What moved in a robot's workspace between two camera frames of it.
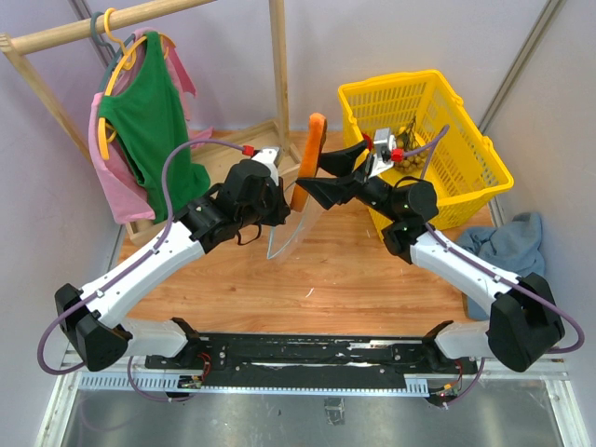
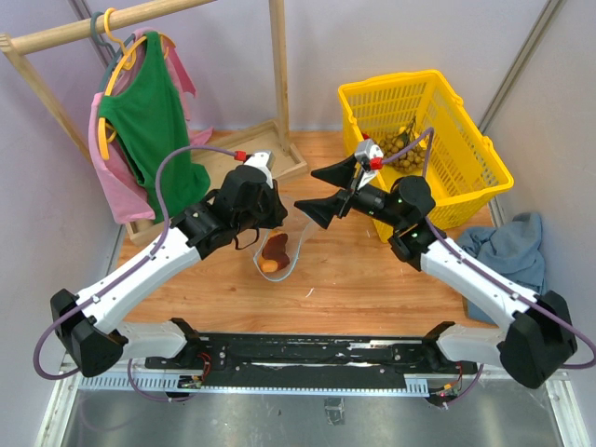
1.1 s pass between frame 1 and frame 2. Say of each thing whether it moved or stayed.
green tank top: stayed
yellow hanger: stayed
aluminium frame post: stayed
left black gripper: stayed
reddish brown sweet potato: moved
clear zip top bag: moved
